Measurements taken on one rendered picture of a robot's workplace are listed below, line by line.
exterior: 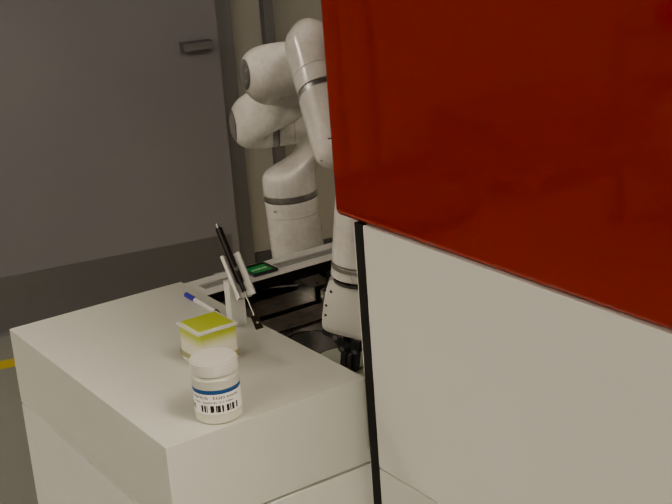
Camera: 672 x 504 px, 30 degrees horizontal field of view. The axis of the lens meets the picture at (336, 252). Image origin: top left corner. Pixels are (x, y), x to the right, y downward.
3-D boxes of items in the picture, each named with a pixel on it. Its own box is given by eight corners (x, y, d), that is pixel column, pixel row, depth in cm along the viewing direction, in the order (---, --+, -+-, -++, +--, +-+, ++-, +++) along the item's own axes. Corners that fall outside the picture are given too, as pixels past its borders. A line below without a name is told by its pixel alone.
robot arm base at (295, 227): (244, 276, 288) (233, 199, 282) (315, 254, 297) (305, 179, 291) (285, 296, 272) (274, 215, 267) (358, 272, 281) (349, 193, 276)
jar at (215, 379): (251, 415, 185) (245, 356, 182) (210, 430, 182) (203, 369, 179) (228, 400, 191) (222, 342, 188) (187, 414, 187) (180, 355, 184)
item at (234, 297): (260, 329, 218) (253, 256, 214) (241, 335, 216) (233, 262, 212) (243, 319, 223) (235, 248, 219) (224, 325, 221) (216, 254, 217)
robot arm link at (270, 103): (305, 147, 279) (233, 159, 277) (295, 95, 281) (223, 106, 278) (335, 85, 230) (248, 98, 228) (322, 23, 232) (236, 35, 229)
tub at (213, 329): (242, 359, 206) (238, 321, 203) (202, 372, 202) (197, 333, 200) (219, 346, 212) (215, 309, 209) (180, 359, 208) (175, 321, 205)
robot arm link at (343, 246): (376, 248, 211) (324, 253, 208) (381, 174, 206) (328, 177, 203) (395, 267, 204) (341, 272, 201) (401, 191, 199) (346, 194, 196)
